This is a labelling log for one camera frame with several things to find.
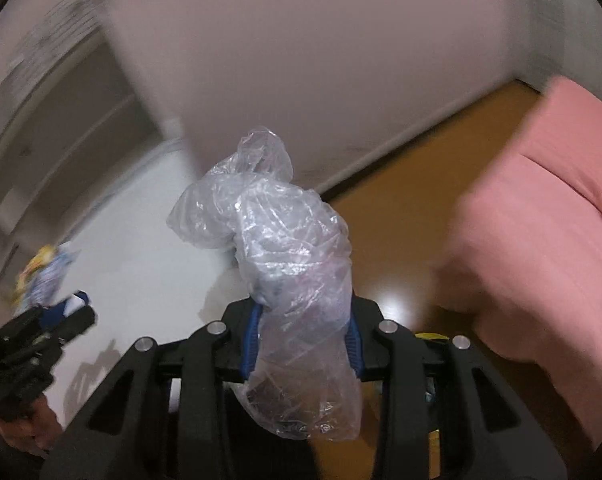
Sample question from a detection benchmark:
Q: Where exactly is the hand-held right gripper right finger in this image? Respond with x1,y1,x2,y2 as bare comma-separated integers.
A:
347,296,568,480

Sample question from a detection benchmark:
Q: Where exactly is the white door frame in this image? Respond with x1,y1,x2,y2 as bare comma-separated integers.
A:
0,0,188,291

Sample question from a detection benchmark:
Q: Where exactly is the yellow and white wrapper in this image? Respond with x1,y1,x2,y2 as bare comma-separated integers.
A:
11,242,82,312

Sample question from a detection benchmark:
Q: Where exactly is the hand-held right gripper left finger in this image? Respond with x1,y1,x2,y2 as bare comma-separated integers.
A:
41,298,265,480

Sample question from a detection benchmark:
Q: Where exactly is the pink blanket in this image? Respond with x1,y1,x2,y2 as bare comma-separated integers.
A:
436,76,602,453

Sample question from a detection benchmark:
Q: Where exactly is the clear plastic bag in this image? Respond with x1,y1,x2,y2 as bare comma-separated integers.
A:
167,125,363,442

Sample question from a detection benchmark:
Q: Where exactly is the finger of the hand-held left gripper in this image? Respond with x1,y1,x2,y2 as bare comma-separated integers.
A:
31,290,98,347

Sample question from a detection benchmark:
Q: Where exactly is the person's left hand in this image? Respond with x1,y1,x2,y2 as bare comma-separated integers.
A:
0,394,64,457

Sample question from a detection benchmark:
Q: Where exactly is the black bin with gold rim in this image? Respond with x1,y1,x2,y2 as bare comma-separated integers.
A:
414,331,453,478

